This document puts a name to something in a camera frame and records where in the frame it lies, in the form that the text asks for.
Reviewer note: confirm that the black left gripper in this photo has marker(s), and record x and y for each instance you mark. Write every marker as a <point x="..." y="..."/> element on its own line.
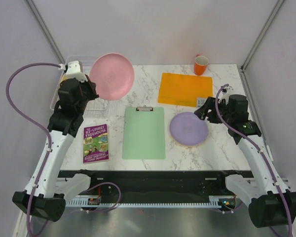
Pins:
<point x="92" y="86"/>

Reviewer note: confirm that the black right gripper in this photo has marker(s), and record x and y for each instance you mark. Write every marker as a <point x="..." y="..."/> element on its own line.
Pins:
<point x="209" y="104"/>

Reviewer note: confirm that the pink plate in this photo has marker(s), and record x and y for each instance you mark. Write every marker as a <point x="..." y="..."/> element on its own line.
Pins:
<point x="113" y="75"/>

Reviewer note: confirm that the purple plate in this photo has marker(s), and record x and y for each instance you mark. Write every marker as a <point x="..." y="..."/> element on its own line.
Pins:
<point x="186" y="118"/>

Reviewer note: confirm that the cream yellow plate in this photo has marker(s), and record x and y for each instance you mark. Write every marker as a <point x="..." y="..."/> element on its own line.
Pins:
<point x="189" y="135"/>

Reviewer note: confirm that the orange yellow plate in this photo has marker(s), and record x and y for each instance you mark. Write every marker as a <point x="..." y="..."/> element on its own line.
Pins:
<point x="63" y="78"/>

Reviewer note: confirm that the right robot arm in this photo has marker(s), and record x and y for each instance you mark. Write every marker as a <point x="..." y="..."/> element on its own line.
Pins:
<point x="270" y="201"/>

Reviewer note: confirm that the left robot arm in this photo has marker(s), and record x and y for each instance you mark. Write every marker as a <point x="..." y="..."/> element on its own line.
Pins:
<point x="40" y="197"/>

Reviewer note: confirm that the yellow clip file folder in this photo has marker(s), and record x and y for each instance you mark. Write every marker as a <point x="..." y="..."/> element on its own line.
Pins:
<point x="184" y="90"/>

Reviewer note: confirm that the orange mug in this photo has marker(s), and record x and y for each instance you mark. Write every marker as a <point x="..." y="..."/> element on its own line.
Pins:
<point x="200" y="64"/>

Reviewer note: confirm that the purple treehouse book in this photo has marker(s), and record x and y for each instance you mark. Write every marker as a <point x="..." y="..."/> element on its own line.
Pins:
<point x="95" y="144"/>

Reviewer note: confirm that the green clipboard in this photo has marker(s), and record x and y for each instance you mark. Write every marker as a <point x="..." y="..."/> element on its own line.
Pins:
<point x="144" y="133"/>

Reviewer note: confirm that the white wire dish rack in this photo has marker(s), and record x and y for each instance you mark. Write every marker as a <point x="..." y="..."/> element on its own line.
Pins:
<point x="98" y="108"/>

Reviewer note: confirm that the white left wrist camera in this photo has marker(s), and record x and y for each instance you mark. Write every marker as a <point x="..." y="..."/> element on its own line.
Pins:
<point x="74" y="70"/>

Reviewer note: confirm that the white slotted cable duct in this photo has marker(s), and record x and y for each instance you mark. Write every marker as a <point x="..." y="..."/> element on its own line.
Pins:
<point x="134" y="201"/>

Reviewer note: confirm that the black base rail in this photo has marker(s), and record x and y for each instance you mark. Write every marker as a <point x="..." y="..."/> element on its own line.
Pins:
<point x="163" y="184"/>

